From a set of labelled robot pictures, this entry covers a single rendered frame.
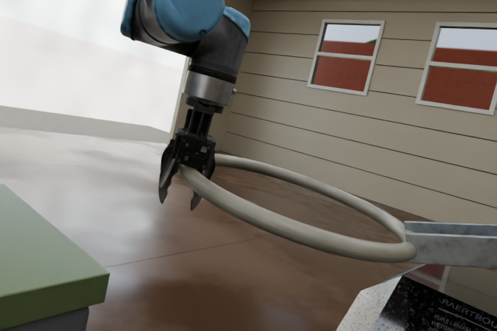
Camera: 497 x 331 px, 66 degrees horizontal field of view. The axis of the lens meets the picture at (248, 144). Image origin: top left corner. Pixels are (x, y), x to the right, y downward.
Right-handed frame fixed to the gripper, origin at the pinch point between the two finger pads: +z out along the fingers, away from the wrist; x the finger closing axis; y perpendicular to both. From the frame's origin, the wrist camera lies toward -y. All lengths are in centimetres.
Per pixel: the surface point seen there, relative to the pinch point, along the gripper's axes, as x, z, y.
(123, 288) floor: -11, 95, -125
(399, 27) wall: 328, -220, -609
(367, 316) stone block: 41.2, 11.6, 9.2
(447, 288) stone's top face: 55, 2, 10
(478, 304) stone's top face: 57, 2, 15
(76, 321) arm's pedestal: -7.9, 2.9, 37.2
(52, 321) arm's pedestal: -9.8, 2.2, 38.7
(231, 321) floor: 47, 91, -107
